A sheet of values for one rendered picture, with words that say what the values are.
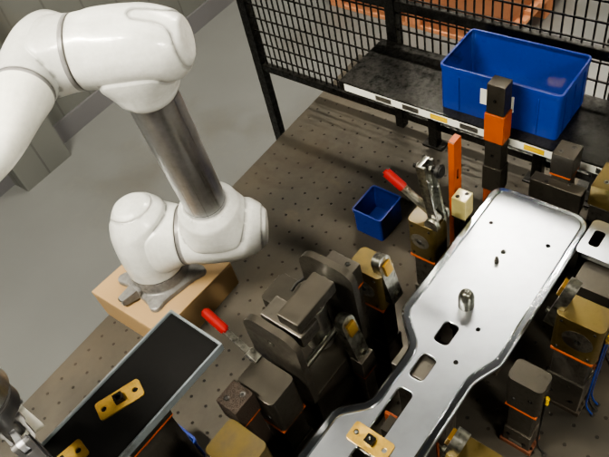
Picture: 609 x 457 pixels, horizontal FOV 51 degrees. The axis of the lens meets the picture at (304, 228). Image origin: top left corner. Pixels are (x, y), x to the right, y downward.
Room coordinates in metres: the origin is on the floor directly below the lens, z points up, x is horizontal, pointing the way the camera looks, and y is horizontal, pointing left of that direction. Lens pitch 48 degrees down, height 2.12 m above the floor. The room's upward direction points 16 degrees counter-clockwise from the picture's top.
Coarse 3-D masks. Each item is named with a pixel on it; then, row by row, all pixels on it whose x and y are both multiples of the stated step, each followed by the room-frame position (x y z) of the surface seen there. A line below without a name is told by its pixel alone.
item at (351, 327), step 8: (344, 312) 0.68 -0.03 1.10; (336, 320) 0.67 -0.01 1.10; (344, 320) 0.66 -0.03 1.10; (352, 320) 0.66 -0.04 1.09; (336, 328) 0.66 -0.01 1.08; (344, 328) 0.65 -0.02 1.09; (352, 328) 0.65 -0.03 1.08; (344, 336) 0.65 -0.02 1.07; (352, 336) 0.65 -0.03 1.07; (360, 336) 0.66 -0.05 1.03; (344, 344) 0.65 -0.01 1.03; (352, 344) 0.65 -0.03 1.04; (360, 344) 0.65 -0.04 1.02; (352, 352) 0.64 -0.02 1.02; (360, 352) 0.64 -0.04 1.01
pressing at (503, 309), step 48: (480, 240) 0.83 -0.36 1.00; (528, 240) 0.80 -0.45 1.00; (576, 240) 0.76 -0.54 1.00; (432, 288) 0.74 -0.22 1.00; (480, 288) 0.71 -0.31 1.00; (528, 288) 0.68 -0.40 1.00; (432, 336) 0.64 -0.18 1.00; (480, 336) 0.61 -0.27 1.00; (384, 384) 0.56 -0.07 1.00; (432, 384) 0.54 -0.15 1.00; (336, 432) 0.50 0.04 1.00; (432, 432) 0.46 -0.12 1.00
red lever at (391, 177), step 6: (384, 174) 0.96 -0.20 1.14; (390, 174) 0.95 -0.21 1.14; (396, 174) 0.96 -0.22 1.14; (390, 180) 0.95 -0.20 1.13; (396, 180) 0.94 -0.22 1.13; (402, 180) 0.94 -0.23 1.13; (396, 186) 0.94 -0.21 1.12; (402, 186) 0.93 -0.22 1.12; (408, 186) 0.93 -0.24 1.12; (402, 192) 0.93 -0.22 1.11; (408, 192) 0.92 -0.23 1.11; (414, 192) 0.92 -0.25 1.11; (414, 198) 0.91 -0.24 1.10; (420, 198) 0.91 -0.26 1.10; (420, 204) 0.90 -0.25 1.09; (438, 216) 0.87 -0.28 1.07
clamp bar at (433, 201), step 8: (424, 160) 0.90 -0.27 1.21; (432, 160) 0.89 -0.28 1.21; (416, 168) 0.89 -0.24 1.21; (424, 168) 0.88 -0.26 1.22; (432, 168) 0.88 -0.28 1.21; (440, 168) 0.86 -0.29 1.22; (424, 176) 0.87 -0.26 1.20; (432, 176) 0.89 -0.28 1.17; (440, 176) 0.86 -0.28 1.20; (424, 184) 0.87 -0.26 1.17; (432, 184) 0.89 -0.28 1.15; (424, 192) 0.87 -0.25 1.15; (432, 192) 0.88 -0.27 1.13; (440, 192) 0.88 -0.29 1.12; (424, 200) 0.88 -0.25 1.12; (432, 200) 0.86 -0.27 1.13; (440, 200) 0.88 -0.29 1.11; (432, 208) 0.86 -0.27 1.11; (440, 208) 0.88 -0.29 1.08; (432, 216) 0.86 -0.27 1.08
